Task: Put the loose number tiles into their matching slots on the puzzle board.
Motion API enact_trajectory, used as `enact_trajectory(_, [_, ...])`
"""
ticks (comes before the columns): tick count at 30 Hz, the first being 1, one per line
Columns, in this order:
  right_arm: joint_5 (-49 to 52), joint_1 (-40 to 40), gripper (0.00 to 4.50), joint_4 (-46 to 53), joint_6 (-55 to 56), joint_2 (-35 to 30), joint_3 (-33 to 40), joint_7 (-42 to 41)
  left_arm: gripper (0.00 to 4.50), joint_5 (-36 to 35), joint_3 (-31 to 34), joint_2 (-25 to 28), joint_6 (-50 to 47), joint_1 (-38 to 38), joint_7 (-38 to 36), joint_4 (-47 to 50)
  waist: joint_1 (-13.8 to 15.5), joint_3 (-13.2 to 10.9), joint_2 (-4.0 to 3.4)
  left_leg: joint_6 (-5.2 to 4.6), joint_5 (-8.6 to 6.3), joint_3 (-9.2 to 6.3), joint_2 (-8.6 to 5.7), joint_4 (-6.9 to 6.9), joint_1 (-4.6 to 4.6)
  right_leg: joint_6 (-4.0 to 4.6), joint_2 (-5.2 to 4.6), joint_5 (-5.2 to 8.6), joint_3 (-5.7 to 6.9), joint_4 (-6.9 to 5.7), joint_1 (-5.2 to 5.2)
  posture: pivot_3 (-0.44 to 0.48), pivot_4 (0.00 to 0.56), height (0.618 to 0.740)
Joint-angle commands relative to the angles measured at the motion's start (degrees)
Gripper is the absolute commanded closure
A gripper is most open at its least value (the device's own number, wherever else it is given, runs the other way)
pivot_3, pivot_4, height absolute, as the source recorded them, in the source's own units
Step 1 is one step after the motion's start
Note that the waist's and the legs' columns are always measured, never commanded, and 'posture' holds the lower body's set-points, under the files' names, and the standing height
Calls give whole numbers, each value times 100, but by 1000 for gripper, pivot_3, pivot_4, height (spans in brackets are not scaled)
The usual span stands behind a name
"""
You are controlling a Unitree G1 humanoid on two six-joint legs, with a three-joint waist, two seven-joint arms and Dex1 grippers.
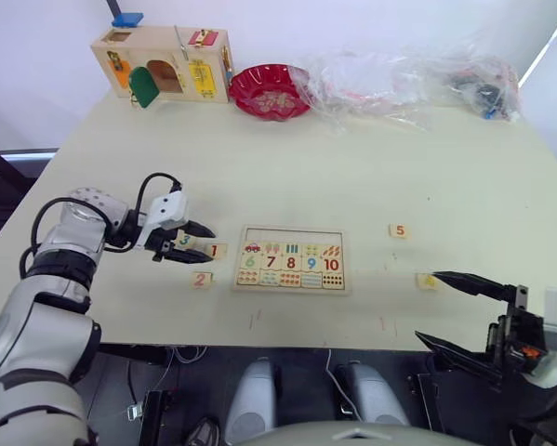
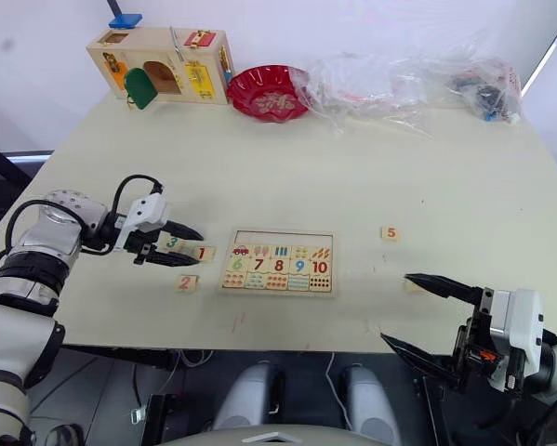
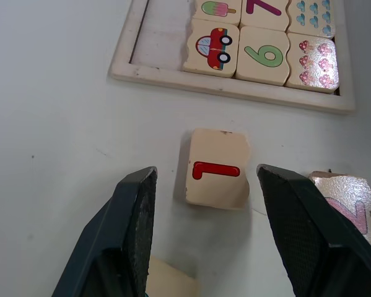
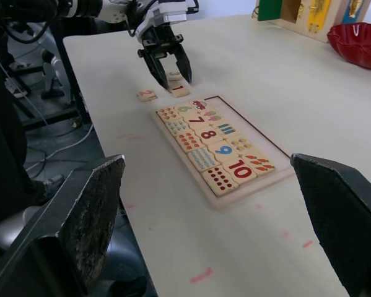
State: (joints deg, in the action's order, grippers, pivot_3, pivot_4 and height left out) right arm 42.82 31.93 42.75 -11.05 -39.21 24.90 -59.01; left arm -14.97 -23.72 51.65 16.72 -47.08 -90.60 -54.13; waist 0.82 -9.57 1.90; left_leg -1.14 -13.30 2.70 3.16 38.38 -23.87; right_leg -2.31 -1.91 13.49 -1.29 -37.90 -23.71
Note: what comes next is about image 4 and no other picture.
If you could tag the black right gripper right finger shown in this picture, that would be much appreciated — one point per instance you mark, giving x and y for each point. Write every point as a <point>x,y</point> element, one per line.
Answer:
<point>343,216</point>

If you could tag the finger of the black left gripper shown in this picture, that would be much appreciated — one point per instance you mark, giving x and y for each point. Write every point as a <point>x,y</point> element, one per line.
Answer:
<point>155,69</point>
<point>183,66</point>

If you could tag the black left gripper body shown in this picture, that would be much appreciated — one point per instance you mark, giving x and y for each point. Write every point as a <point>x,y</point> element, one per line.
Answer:
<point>160,40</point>

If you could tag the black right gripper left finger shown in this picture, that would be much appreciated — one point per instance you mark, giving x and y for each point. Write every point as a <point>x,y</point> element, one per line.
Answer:
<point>80,222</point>

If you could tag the wooden tile blue number 3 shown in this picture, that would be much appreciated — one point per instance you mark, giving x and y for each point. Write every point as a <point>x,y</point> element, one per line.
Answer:
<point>174,75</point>

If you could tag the wooden tile red number 1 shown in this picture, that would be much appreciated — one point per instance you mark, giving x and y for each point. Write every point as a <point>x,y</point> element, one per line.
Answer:
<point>179,90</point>

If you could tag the wooden tile pink number 2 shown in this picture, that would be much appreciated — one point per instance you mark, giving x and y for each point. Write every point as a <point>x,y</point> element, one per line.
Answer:
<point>147,95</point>

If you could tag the wooden tile green number 6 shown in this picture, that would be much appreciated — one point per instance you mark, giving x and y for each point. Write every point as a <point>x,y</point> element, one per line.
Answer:
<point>184,109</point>

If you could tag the wooden tile red number 7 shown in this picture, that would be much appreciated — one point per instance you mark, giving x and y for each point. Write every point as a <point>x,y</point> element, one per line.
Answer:
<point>197,120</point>

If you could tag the wooden tile red number 8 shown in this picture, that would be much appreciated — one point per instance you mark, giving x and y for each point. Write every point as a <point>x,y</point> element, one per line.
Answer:
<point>209,135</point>

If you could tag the wooden tile blue number 9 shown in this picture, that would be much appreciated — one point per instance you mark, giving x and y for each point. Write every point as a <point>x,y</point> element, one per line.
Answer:
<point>224,150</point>

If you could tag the wooden number puzzle board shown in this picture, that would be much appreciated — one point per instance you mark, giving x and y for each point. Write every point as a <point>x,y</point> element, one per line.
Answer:
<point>265,145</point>

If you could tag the wooden tile red number 10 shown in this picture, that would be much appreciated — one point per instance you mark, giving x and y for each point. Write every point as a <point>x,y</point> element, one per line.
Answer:
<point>241,172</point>

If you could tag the wooden tile red car picture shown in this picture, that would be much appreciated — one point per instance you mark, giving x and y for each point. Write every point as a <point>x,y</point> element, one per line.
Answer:
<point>199,104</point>

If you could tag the wooden tile six red shapes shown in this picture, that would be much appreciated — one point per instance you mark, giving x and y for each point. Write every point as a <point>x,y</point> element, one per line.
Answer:
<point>167,113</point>

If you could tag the wooden tile ice cream pictures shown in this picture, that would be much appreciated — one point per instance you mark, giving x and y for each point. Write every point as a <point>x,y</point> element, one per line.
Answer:
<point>214,116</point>

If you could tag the wooden tile seven blue shapes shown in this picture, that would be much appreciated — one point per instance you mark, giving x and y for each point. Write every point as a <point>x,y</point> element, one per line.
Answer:
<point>176,126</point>

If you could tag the wooden tile eight orange shapes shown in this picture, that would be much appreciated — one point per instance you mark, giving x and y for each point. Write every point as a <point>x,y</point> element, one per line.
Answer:
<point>188,141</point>

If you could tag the wooden tile green bars picture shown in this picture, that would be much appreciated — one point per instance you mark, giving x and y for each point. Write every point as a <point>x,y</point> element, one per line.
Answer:
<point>227,128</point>

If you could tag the wooden tile nine blue shapes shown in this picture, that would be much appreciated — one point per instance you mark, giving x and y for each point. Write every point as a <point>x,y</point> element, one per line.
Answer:
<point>202,158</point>

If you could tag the wooden tile yellow shapes picture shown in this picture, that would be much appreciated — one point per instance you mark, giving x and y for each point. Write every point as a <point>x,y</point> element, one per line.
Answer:
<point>240,144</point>

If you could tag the wooden tile orange carrots picture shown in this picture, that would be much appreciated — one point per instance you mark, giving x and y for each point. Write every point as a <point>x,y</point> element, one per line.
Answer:
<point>259,163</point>

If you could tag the wooden tile ten red dots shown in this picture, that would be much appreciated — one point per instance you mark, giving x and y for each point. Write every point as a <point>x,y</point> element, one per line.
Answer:
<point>220,181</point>

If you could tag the wooden latch lock box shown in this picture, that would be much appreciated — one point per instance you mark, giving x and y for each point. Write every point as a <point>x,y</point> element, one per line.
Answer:
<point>315,15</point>

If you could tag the red glass bowl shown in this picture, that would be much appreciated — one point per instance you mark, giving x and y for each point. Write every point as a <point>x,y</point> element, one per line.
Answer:
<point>358,46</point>

